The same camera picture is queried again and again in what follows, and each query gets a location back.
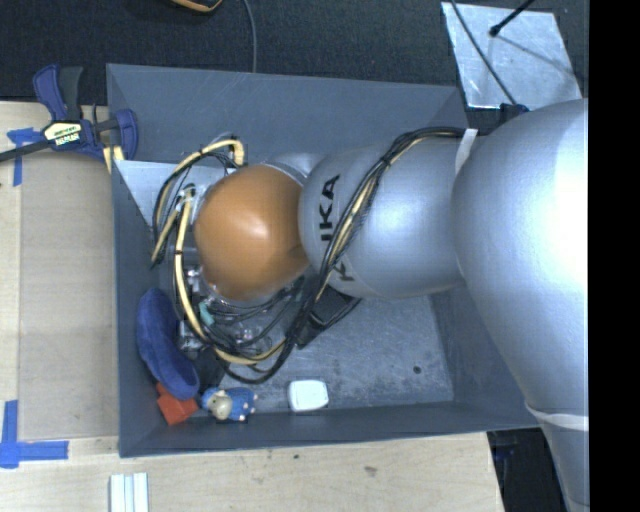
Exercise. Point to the red block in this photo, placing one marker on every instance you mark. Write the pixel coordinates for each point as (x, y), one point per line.
(172, 407)

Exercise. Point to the blue toy figure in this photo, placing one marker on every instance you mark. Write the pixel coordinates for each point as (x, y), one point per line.
(231, 402)

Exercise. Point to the white small box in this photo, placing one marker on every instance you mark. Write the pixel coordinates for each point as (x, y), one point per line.
(307, 395)

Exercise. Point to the pale wood board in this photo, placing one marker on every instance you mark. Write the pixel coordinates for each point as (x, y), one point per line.
(65, 300)

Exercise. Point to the black rectangular object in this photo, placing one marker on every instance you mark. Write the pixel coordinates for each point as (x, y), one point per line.
(327, 310)

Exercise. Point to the grey metal bin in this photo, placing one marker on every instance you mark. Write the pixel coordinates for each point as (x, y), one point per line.
(370, 345)

